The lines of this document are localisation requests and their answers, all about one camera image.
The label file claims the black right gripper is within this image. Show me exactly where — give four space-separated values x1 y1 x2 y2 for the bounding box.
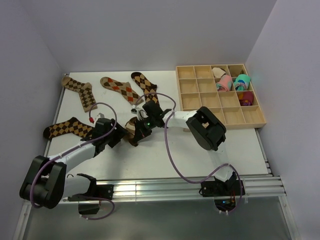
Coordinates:
134 116 157 143

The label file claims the brown tan striped sock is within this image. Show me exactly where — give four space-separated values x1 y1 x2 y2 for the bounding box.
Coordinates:
124 116 138 147

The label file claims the tan orange argyle sock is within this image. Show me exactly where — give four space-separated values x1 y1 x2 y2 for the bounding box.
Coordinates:
100 77 143 105

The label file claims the dark brown tan argyle sock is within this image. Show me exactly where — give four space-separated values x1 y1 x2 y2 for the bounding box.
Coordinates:
131 72 160 105

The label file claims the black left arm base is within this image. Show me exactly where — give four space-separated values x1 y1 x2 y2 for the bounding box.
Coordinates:
67 184 115 220

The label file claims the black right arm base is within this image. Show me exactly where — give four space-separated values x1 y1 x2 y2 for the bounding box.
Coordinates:
198 172 246 212

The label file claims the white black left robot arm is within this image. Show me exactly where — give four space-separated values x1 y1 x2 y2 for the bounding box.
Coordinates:
19 118 128 209

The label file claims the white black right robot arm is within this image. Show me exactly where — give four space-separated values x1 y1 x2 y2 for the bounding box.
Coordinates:
131 100 239 195

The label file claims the brown yellow argyle sock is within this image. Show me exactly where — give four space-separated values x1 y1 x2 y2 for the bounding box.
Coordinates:
43 117 94 140

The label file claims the wooden compartment organizer box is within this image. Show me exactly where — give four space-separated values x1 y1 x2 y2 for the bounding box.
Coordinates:
175 64 267 129

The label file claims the pink rolled sock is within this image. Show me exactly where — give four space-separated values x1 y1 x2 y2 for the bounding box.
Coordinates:
216 74 233 92

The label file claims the cream rolled sock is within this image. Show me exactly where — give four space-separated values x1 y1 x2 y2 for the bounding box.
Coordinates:
212 67 226 78

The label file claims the maroon rolled sock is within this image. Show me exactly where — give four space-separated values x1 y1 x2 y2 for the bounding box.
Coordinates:
238 91 254 106

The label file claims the teal rolled sock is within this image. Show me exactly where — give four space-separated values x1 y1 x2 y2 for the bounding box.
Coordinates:
234 74 251 91

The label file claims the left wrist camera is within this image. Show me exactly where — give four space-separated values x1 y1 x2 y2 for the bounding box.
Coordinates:
89 113 105 123

